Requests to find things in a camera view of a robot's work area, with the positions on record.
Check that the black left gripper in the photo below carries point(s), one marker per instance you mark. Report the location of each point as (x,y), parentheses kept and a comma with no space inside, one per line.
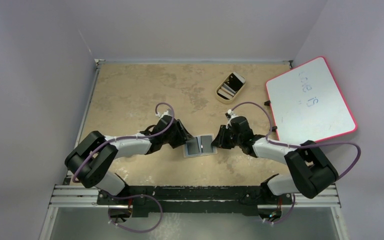
(182,136)

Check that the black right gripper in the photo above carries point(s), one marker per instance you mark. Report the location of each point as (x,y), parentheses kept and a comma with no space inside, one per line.
(222,137)

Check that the stack of credit cards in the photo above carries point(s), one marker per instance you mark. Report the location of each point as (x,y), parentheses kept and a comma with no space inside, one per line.
(231,86)

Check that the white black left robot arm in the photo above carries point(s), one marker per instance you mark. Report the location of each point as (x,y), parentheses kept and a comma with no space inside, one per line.
(90,161)

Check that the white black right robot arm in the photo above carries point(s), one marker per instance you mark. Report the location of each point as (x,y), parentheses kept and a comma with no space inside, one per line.
(310,171)

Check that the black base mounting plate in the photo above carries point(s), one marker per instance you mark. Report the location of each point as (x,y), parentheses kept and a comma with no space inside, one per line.
(248,200)

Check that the pink framed whiteboard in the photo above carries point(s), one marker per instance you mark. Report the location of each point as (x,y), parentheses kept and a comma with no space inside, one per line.
(307,104)

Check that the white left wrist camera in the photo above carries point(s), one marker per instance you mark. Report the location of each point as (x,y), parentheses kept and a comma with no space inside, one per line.
(165,113)

